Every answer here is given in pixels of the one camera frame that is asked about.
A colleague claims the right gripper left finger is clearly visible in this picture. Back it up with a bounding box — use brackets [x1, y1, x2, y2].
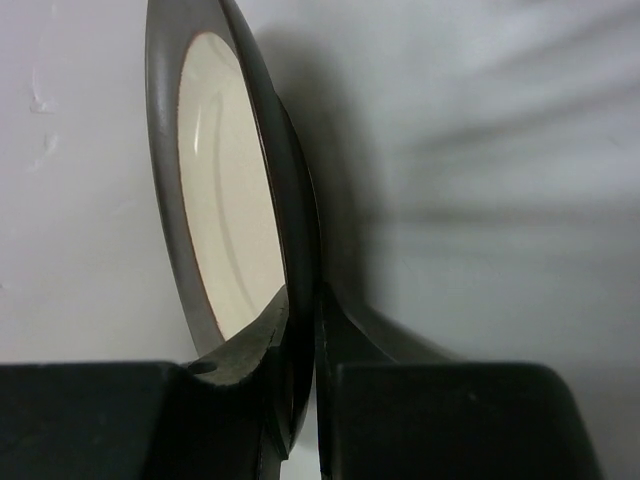
[1, 291, 293, 479]

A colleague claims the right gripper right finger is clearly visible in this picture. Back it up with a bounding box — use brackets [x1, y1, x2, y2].
[315, 287, 603, 479]

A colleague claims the brown rim cream plate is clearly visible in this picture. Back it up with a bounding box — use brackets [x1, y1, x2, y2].
[145, 1, 321, 458]

